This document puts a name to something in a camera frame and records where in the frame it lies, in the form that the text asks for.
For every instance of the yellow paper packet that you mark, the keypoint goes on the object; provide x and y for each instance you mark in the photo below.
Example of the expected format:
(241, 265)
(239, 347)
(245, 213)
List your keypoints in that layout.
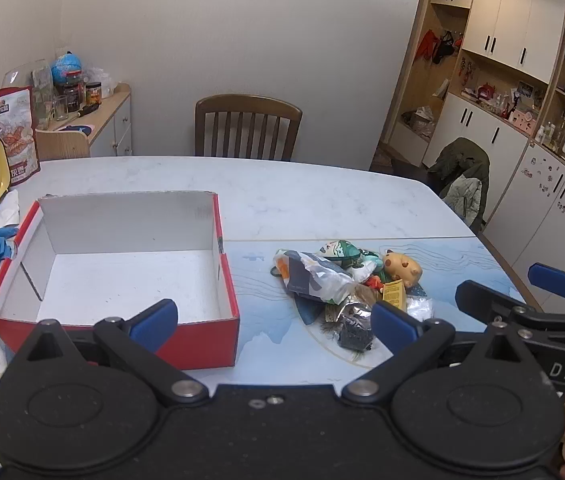
(393, 294)

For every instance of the red hanging bag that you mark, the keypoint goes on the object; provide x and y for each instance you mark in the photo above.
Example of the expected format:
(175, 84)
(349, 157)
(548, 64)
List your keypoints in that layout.
(427, 45)

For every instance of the black hanging bag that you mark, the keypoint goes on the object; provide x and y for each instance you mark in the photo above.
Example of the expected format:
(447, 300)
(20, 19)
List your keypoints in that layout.
(445, 47)

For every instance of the patterned white plastic bag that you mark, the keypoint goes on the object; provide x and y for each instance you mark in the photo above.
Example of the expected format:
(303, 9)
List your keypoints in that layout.
(312, 275)

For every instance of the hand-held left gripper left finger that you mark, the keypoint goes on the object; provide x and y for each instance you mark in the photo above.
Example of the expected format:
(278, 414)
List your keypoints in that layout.
(155, 317)

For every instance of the white wall cabinet unit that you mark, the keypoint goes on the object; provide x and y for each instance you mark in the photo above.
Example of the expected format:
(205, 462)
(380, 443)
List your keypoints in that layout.
(512, 10)

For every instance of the clear drinking glass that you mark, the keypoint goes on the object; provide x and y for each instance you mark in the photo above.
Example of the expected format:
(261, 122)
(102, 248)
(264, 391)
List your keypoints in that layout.
(61, 108)

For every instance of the black yellow screwdriver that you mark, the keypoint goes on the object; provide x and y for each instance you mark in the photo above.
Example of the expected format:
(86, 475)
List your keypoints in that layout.
(87, 109)

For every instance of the clear plastic bag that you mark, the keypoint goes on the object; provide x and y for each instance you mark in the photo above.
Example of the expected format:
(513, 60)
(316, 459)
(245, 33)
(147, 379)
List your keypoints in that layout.
(102, 80)

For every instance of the yellow plush toy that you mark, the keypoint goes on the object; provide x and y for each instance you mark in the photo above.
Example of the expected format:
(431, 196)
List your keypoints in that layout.
(402, 267)

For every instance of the blue printed table mat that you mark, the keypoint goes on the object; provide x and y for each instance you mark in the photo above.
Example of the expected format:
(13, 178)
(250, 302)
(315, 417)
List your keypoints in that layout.
(272, 320)

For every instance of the orange label jar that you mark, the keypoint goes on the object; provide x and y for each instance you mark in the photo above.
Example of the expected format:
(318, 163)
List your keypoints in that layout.
(93, 94)

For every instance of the light wooden chair back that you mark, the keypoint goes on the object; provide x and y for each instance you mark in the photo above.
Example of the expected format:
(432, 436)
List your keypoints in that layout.
(62, 145)

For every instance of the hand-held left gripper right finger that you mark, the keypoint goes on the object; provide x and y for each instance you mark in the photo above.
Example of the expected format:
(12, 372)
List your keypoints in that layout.
(395, 322)

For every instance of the pink blue mouse pad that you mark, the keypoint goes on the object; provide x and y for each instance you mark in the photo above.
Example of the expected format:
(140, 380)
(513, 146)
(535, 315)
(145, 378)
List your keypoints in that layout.
(75, 128)

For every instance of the dark silver foil packet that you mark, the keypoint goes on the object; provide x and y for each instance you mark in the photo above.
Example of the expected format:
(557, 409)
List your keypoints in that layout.
(352, 332)

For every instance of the light grey jacket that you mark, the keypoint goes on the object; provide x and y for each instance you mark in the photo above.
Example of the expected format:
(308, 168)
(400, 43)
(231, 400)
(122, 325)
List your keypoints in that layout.
(465, 200)

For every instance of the brown wooden chair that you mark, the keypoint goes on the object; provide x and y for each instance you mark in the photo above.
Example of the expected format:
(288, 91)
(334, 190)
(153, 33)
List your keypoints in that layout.
(247, 105)

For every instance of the pink box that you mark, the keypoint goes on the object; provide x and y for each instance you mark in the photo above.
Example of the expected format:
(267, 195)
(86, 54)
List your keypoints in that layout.
(525, 121)

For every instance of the white tissue paper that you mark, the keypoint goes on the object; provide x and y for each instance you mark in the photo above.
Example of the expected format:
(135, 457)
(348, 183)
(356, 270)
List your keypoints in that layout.
(7, 210)

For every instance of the clear plastic container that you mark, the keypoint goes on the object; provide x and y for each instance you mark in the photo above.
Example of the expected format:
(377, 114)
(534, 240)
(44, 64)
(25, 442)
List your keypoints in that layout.
(37, 90)

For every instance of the red toy figure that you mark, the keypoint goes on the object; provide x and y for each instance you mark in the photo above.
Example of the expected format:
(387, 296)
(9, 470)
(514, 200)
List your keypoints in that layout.
(373, 281)

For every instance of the small blue globe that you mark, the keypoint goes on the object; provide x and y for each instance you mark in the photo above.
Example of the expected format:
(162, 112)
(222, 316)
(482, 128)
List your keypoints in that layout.
(66, 65)

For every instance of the dark green jacket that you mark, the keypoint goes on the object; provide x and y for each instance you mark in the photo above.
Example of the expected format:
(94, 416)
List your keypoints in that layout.
(462, 157)

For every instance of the green white tasselled charm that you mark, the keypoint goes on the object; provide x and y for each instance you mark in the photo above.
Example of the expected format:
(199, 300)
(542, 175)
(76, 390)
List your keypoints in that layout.
(335, 250)

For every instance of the red cardboard box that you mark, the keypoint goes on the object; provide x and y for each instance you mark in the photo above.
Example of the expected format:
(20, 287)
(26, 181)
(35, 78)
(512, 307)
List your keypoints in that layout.
(112, 270)

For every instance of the red white snack bag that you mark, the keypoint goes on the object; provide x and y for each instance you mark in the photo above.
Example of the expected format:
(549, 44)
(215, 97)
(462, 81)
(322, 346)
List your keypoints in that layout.
(7, 120)

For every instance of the small white side cabinet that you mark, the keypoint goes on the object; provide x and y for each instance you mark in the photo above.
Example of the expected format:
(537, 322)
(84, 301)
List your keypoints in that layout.
(112, 125)

